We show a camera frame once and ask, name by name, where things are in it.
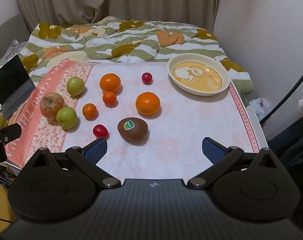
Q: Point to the green floral quilt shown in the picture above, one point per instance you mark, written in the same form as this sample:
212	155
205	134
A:
131	42

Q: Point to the beige curtain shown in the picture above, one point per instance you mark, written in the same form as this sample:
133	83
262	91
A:
141	0

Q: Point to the large orange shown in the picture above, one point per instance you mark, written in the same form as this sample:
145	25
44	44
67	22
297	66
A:
110	82
148	103

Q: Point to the wrinkled brown apple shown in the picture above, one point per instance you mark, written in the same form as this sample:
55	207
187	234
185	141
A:
51	103

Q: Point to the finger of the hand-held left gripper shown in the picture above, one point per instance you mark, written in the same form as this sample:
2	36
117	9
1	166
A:
12	132

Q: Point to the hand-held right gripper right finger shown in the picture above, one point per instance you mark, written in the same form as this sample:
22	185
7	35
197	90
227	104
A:
212	150

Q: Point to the pink floral tablecloth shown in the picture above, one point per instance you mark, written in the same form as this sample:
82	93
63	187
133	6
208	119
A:
179	120

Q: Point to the red cherry tomato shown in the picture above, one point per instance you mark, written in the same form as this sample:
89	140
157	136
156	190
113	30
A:
147	78
99	130

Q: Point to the white plastic bag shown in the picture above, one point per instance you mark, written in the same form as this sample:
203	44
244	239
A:
259	105

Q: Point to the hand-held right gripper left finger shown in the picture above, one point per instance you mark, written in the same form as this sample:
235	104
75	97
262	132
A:
97	150

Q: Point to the grey patterned cloth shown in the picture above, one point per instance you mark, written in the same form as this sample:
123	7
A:
12	48

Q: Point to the brown kiwi with sticker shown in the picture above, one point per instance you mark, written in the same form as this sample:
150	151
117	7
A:
132	132

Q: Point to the beige padded headboard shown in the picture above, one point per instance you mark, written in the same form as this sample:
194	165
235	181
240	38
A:
6	27

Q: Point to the dark cloth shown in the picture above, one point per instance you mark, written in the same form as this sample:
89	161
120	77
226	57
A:
294	142

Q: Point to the black laptop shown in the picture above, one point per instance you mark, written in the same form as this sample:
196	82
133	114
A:
11	80

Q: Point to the small mandarin orange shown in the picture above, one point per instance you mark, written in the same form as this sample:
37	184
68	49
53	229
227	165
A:
89	110
109	99

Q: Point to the yellow object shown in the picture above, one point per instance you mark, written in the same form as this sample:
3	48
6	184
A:
0	205

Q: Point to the green apple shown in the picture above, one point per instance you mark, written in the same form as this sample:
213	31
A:
67	118
76	86

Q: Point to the cream cartoon plate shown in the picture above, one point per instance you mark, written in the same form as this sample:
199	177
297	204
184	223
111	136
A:
206	80

